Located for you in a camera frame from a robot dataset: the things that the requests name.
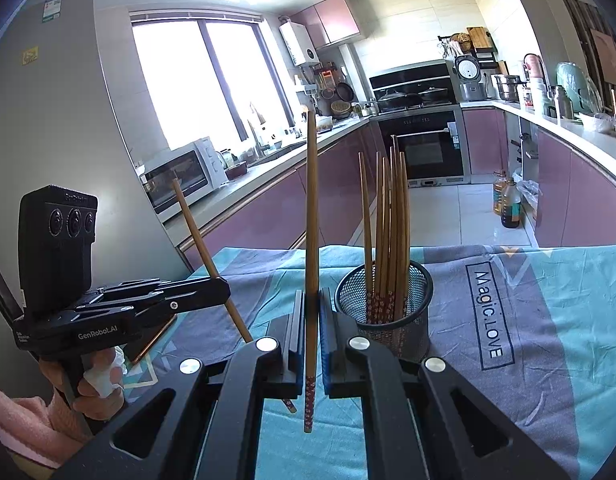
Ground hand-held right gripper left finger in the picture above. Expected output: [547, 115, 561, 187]
[52, 289, 307, 480]

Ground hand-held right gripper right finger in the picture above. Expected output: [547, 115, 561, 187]
[319, 286, 573, 480]

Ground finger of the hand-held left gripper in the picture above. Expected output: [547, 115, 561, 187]
[95, 276, 231, 328]

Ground red-tipped wooden chopstick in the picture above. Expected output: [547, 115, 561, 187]
[172, 178, 297, 415]
[304, 110, 319, 433]

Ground black mesh utensil holder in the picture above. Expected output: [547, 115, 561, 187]
[334, 259, 433, 361]

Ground bunch of wooden chopsticks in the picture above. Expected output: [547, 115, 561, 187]
[358, 135, 411, 326]

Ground person's left forearm pink sleeve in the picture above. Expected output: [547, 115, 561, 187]
[0, 380, 96, 468]

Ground person's left hand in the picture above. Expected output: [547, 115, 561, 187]
[40, 347, 126, 418]

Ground dark smartphone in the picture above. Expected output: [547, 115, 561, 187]
[130, 317, 177, 366]

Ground white microwave oven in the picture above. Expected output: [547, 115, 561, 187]
[139, 136, 227, 223]

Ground grey refrigerator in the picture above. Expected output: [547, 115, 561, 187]
[0, 0, 189, 411]

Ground pink base cabinets with sink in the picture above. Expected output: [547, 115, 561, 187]
[178, 120, 389, 266]

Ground chrome sink faucet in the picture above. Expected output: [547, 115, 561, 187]
[247, 102, 266, 158]

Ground teal grey printed tablecloth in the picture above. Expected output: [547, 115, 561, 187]
[112, 245, 616, 480]

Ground kitchen window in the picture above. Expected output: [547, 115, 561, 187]
[129, 10, 296, 151]

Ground built-in black oven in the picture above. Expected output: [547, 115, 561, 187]
[378, 105, 471, 186]

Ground yellow cooking oil bottle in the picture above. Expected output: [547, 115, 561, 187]
[492, 170, 509, 216]

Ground dark sauce bottle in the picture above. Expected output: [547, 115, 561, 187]
[500, 177, 521, 229]

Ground clear plastic bag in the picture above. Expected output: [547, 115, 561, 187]
[513, 180, 539, 221]

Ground white water heater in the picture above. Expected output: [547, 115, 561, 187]
[279, 22, 319, 67]

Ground black range hood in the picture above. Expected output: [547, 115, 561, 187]
[369, 60, 459, 113]

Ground white rice cooker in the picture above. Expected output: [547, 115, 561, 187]
[454, 55, 489, 102]

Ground stainless steel stockpot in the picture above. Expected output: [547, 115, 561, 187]
[492, 74, 521, 101]

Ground steel thermos flask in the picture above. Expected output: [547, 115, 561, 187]
[550, 85, 573, 120]

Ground wooden cutting board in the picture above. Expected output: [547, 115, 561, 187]
[467, 26, 491, 51]

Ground pink kettle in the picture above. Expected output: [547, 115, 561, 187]
[523, 53, 545, 81]

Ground pale green appliance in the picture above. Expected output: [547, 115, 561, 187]
[555, 61, 601, 113]

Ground pink wall cabinet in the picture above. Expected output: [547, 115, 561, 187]
[290, 0, 361, 48]

